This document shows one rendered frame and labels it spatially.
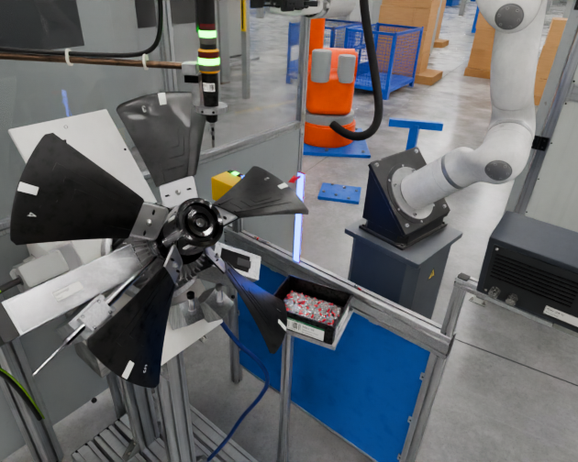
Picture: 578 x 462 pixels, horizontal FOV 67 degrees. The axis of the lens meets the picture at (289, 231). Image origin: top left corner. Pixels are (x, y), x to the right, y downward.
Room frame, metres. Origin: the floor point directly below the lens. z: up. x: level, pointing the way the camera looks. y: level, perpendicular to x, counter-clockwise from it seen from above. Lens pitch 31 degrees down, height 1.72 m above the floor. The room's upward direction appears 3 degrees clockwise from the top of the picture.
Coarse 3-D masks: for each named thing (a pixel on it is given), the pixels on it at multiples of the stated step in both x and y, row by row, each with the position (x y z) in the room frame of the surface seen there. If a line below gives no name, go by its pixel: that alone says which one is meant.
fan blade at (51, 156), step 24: (48, 144) 0.79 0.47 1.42; (24, 168) 0.75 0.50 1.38; (48, 168) 0.77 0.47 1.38; (72, 168) 0.79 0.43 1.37; (96, 168) 0.81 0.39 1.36; (24, 192) 0.74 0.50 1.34; (48, 192) 0.76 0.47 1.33; (72, 192) 0.78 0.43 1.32; (96, 192) 0.80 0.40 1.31; (120, 192) 0.82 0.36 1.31; (48, 216) 0.75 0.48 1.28; (72, 216) 0.77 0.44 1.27; (96, 216) 0.79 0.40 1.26; (120, 216) 0.81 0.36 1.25; (24, 240) 0.71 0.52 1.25; (48, 240) 0.74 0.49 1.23
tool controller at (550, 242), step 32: (512, 224) 0.87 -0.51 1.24; (544, 224) 0.86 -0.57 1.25; (512, 256) 0.81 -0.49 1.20; (544, 256) 0.77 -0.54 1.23; (576, 256) 0.76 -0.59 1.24; (480, 288) 0.87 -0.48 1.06; (512, 288) 0.81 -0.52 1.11; (544, 288) 0.77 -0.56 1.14; (576, 288) 0.73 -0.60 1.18; (576, 320) 0.73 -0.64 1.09
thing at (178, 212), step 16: (176, 208) 0.85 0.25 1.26; (192, 208) 0.87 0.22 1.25; (208, 208) 0.89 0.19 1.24; (176, 224) 0.82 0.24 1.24; (192, 224) 0.85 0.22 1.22; (208, 224) 0.87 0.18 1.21; (160, 240) 0.86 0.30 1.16; (176, 240) 0.82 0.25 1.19; (192, 240) 0.81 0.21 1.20; (208, 240) 0.83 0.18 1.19; (160, 256) 0.84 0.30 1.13; (192, 256) 0.88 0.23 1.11
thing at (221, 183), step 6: (222, 174) 1.46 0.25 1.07; (228, 174) 1.46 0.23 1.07; (216, 180) 1.42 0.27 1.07; (222, 180) 1.41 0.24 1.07; (228, 180) 1.42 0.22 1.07; (234, 180) 1.42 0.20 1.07; (216, 186) 1.42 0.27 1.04; (222, 186) 1.40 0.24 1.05; (228, 186) 1.38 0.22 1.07; (216, 192) 1.42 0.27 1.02; (222, 192) 1.40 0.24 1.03; (216, 198) 1.42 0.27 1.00
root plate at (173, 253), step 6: (174, 246) 0.81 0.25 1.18; (174, 252) 0.81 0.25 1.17; (168, 258) 0.78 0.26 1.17; (174, 258) 0.81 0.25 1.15; (180, 258) 0.83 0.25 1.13; (168, 264) 0.78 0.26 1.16; (180, 264) 0.83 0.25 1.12; (168, 270) 0.77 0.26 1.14; (174, 270) 0.80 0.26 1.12; (174, 276) 0.80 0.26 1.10; (174, 282) 0.80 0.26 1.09
